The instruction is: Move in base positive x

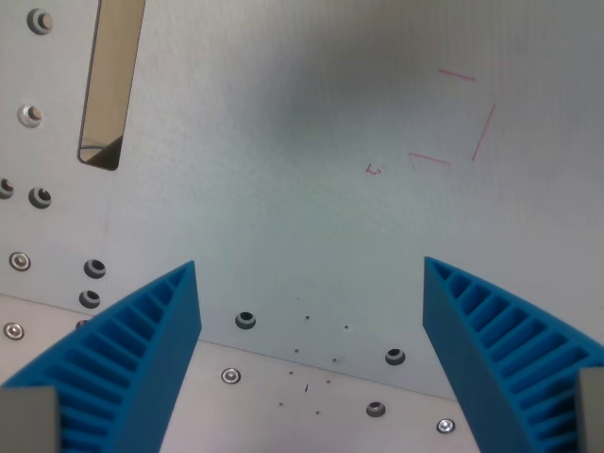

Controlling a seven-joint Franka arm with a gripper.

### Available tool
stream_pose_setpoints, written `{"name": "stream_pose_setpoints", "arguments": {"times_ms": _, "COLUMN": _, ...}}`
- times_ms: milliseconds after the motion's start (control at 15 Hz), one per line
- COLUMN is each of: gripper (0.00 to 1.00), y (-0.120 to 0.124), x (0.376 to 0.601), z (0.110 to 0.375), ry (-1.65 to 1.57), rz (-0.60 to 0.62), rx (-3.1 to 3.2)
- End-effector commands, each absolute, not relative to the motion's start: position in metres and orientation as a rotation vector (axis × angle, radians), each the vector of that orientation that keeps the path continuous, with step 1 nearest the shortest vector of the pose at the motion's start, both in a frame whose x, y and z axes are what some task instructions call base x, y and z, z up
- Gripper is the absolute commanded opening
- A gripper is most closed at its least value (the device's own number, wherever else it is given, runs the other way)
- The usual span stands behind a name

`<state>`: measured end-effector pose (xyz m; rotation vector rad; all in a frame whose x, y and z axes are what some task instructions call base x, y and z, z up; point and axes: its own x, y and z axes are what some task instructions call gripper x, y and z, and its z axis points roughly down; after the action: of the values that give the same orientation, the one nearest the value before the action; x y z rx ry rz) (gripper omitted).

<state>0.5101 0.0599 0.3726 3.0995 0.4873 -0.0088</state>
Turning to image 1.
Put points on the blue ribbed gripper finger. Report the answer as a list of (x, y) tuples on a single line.
[(467, 358), (156, 358)]

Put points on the silver hex socket screw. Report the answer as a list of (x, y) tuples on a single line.
[(230, 375), (445, 426), (13, 330), (20, 261)]

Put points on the grey mounting plate with slot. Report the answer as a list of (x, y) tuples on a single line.
[(283, 198)]

